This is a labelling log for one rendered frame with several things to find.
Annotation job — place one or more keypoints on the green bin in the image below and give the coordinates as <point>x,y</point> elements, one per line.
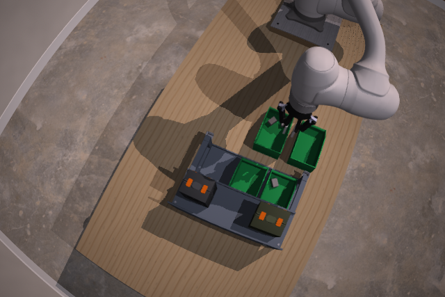
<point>282,194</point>
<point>307,148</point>
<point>271,139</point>
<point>248,177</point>

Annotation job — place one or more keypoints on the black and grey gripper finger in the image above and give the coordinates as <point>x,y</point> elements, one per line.
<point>305,125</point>
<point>281,109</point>

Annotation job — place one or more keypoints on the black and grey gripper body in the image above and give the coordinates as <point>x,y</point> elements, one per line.
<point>296,114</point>

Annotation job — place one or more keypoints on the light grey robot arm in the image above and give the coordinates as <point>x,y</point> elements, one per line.
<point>318,79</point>

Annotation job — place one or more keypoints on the grey metal shelf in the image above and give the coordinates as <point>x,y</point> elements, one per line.
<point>230,208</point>

